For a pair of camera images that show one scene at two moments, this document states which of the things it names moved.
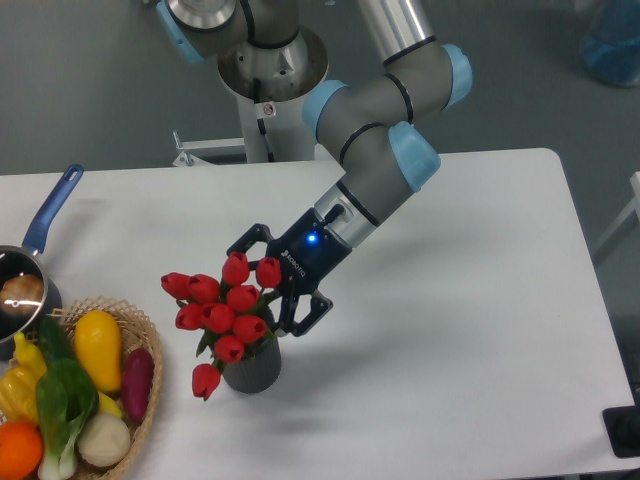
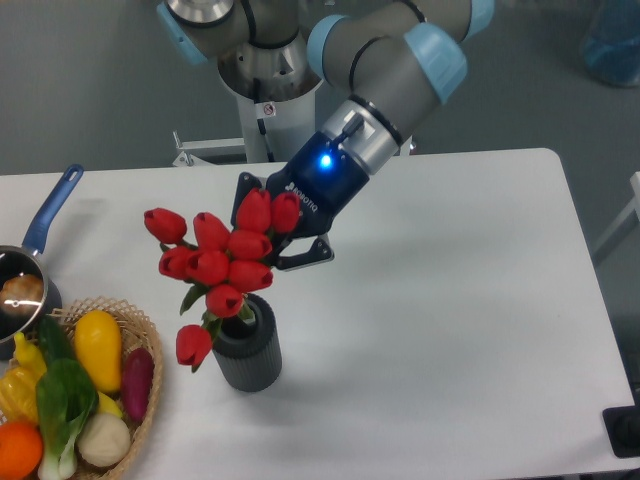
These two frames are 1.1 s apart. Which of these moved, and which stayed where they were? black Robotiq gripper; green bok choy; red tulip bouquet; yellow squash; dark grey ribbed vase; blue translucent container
Moved: black Robotiq gripper; red tulip bouquet
Stayed: blue translucent container; yellow squash; green bok choy; dark grey ribbed vase
